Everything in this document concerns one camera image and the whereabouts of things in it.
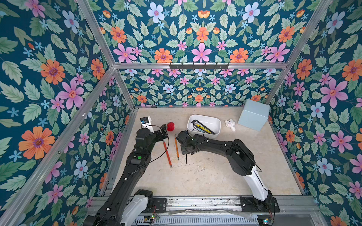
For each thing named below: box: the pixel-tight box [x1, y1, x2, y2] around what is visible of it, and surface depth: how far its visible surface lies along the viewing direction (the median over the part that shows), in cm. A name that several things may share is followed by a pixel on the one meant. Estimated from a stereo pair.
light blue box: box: [237, 98, 271, 132], surface depth 100 cm
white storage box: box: [187, 114, 222, 138], surface depth 109 cm
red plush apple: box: [166, 121, 175, 132], surface depth 107 cm
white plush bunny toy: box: [224, 118, 236, 132], surface depth 107 cm
